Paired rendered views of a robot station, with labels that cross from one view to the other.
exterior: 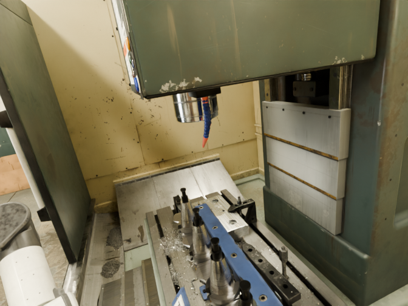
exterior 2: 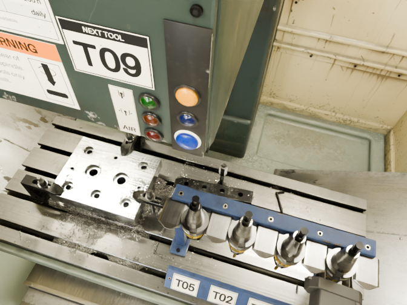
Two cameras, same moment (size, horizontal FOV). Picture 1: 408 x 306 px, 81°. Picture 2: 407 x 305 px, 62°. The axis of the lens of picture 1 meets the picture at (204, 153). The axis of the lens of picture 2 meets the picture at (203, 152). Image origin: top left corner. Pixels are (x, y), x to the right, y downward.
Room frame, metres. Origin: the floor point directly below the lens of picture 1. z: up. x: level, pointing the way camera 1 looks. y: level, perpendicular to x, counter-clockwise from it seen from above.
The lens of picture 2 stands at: (0.38, 0.33, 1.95)
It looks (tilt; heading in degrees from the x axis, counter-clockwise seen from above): 56 degrees down; 301
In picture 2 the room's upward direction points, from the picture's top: 4 degrees clockwise
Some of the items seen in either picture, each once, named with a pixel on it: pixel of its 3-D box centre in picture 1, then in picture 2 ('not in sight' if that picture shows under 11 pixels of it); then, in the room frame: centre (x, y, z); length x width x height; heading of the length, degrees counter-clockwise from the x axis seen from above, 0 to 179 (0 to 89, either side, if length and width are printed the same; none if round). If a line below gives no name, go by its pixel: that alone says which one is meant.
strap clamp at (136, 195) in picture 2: not in sight; (153, 202); (0.75, 0.00, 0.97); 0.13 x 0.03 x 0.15; 17
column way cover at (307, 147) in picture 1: (297, 160); not in sight; (1.01, -0.42, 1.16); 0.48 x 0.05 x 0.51; 17
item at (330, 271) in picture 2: not in sight; (340, 264); (0.24, -0.03, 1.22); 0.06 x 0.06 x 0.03
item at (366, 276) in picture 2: not in sight; (366, 272); (0.18, -0.04, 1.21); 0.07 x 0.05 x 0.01; 107
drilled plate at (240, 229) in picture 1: (210, 220); (108, 178); (0.93, 0.02, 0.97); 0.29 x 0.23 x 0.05; 17
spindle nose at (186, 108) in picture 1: (195, 101); not in sight; (0.88, 0.00, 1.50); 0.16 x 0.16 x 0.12
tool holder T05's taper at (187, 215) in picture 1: (187, 212); (195, 212); (0.55, 0.07, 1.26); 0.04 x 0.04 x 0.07
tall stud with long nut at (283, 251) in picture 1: (283, 262); (222, 175); (0.62, -0.21, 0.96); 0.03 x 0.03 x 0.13
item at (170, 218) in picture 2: (184, 216); (172, 214); (0.60, 0.08, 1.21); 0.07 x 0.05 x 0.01; 107
